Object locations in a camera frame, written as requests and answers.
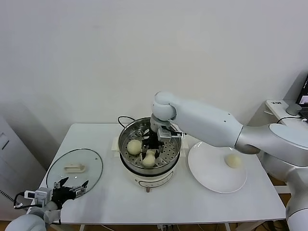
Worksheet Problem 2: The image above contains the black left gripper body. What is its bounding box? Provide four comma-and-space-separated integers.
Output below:
51, 186, 77, 208

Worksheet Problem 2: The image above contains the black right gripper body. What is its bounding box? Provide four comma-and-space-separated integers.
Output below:
141, 130, 165, 148

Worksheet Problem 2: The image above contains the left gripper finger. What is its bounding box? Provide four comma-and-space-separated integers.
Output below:
53, 177, 69, 190
72, 180, 89, 195

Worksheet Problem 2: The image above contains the round white steamed baozi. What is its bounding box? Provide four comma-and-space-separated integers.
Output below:
141, 151, 156, 168
127, 140, 142, 155
224, 154, 242, 169

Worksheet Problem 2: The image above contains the perforated steel steamer basket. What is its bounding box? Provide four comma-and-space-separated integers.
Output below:
112, 117, 190, 176

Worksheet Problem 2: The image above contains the round glass pot lid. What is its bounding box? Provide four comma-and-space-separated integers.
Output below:
46, 148, 103, 195

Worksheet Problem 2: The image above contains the white electric cooker base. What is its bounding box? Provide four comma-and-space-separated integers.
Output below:
114, 150, 187, 193

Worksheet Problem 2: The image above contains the large white round plate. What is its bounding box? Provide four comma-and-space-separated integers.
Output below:
188, 141, 248, 193

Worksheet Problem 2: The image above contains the white side desk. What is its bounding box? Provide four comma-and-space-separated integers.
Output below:
246, 99, 308, 127

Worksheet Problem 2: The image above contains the grey round laptop stand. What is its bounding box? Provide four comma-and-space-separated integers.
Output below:
286, 103, 303, 116

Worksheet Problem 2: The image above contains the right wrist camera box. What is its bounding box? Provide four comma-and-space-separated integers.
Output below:
157, 125, 186, 143

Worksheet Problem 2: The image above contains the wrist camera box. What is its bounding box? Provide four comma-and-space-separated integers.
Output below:
25, 187, 53, 205
157, 125, 186, 143

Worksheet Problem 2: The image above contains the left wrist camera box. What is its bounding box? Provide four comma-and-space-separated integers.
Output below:
25, 187, 53, 205

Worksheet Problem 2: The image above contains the black cooker power cord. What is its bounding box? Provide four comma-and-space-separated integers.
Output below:
117, 116, 137, 129

